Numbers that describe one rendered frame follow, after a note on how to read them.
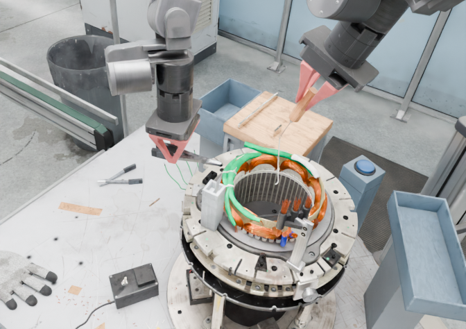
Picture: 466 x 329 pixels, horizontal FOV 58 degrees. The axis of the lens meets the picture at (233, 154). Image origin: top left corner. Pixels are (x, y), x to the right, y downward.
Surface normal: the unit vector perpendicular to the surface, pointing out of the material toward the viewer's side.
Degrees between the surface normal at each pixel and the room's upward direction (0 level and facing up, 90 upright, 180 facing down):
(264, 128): 0
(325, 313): 0
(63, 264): 0
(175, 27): 72
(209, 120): 90
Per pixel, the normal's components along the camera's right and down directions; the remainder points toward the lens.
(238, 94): -0.57, 0.51
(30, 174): 0.09, -0.75
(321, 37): 0.41, -0.60
